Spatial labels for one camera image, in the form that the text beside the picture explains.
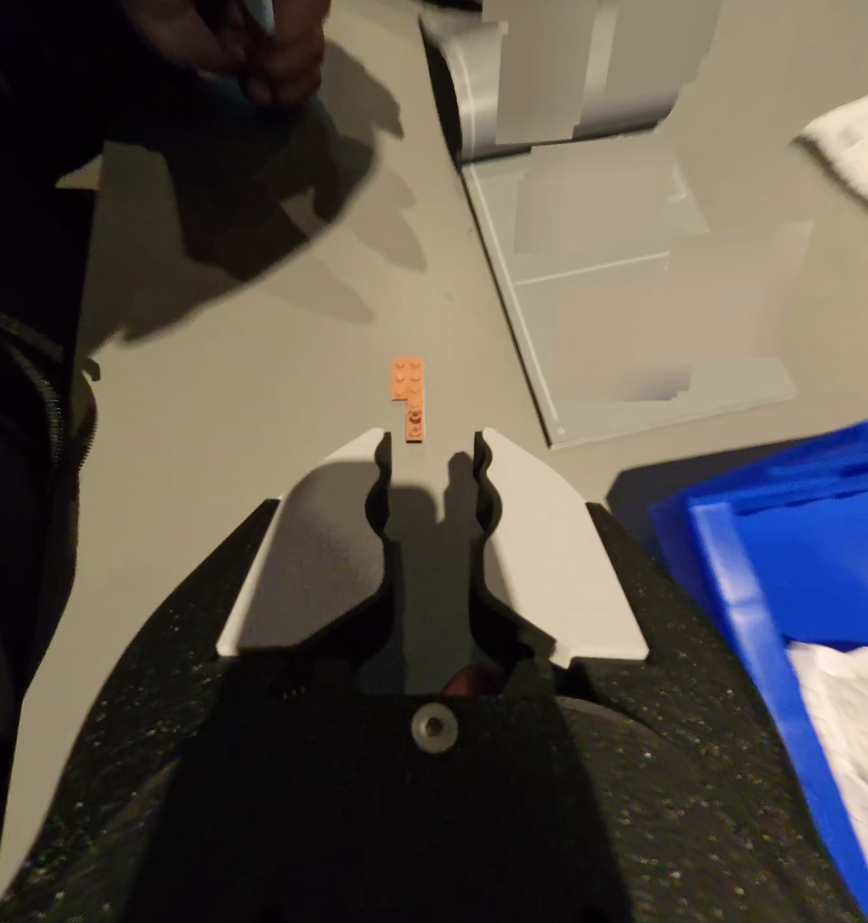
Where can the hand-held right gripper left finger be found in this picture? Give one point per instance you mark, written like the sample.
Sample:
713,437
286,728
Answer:
304,562

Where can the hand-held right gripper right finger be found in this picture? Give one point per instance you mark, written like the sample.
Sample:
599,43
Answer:
563,577

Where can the small orange toy brick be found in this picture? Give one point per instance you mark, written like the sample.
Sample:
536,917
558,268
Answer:
415,430

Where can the orange toy brick plate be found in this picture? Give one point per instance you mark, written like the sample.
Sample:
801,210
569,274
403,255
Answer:
405,378

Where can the blue plastic bin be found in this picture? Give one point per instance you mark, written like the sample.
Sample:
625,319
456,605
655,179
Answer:
801,541

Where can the grey desk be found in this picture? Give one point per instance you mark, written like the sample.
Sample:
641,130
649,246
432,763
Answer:
224,432

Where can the person's left hand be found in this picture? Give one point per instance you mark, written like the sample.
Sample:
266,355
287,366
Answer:
282,58

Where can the grey instruction booklet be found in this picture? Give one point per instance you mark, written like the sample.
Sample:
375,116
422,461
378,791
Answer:
527,303

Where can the person's black jacket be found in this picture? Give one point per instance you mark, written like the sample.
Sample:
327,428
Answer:
15,432

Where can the white printed paper bag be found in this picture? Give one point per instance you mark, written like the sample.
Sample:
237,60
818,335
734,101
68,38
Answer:
859,158

